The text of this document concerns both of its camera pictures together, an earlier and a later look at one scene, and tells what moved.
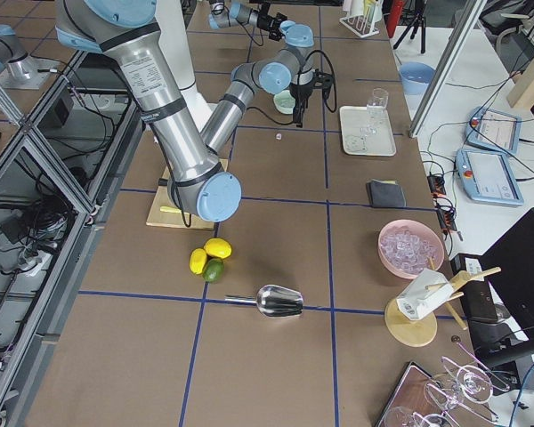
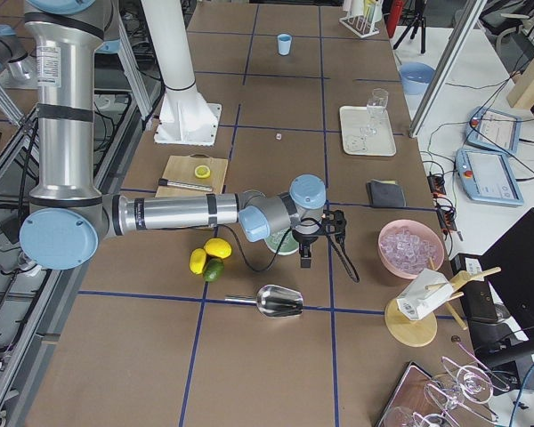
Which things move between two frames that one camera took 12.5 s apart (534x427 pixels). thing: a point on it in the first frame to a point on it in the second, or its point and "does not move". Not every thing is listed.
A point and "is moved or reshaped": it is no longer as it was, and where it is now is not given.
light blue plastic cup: [285, 26] is moved or reshaped
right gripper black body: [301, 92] to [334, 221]
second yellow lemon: [198, 260] does not move
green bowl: [284, 102] to [289, 245]
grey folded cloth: [385, 194] does not move
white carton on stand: [428, 291] does not move
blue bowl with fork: [416, 77] does not move
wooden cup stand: [422, 330] does not move
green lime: [213, 269] does not move
